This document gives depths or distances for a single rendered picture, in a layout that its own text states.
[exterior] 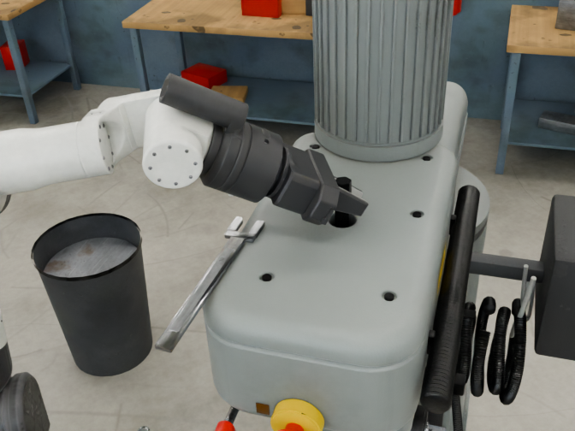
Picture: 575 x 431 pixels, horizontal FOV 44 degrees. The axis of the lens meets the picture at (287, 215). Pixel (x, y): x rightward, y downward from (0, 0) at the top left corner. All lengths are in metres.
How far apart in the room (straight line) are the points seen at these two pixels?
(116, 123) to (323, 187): 0.25
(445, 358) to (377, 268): 0.13
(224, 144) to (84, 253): 2.58
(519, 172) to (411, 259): 4.00
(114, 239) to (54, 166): 2.58
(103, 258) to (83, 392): 0.61
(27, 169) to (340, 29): 0.44
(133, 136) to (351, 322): 0.34
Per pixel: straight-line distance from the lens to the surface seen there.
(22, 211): 4.77
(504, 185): 4.67
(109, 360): 3.36
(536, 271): 1.29
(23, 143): 0.83
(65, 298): 3.13
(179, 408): 3.24
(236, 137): 0.80
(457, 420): 1.09
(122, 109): 0.85
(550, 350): 1.29
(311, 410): 0.82
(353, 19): 0.97
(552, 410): 3.30
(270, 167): 0.81
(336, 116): 1.04
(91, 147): 0.81
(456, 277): 0.97
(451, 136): 1.44
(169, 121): 0.79
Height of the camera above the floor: 2.41
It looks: 34 degrees down
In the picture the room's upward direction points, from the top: 3 degrees counter-clockwise
